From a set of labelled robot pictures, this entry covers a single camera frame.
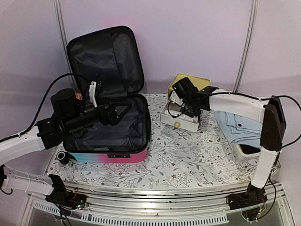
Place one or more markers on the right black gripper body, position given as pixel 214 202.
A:
pixel 191 112

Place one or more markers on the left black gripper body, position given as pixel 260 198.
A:
pixel 104 118

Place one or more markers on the yellow and white storage box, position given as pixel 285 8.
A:
pixel 183 121

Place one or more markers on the pale blue garment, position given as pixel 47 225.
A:
pixel 238 129

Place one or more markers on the pink and teal kids suitcase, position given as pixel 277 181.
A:
pixel 111 52

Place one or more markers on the white plastic mesh basket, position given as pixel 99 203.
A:
pixel 239 155

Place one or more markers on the black garment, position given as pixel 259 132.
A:
pixel 248 150

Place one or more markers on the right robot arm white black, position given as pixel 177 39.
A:
pixel 266 111

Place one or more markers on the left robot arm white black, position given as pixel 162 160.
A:
pixel 70 115

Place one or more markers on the orange patterned ceramic bowl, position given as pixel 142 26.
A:
pixel 79 96

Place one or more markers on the floral white tablecloth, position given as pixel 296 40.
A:
pixel 176 158

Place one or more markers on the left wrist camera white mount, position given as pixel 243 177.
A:
pixel 95 88

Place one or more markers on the right metal wall post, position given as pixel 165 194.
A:
pixel 247 45

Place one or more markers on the metal wall post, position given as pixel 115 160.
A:
pixel 60 22
pixel 247 45

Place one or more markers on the aluminium front rail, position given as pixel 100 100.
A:
pixel 199 206

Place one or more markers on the left metal wall post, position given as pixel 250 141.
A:
pixel 60 22

